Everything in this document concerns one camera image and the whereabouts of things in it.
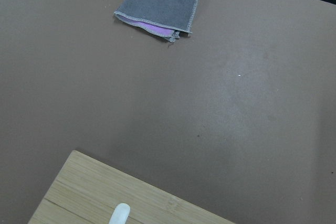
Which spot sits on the white ceramic spoon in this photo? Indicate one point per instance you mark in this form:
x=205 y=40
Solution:
x=120 y=214

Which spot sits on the purple folded cloth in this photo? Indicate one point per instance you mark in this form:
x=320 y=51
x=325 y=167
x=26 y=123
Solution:
x=170 y=35

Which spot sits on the grey folded cloth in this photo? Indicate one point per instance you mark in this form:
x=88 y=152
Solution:
x=172 y=14

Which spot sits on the bamboo cutting board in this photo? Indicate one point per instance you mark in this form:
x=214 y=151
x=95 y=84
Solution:
x=88 y=191

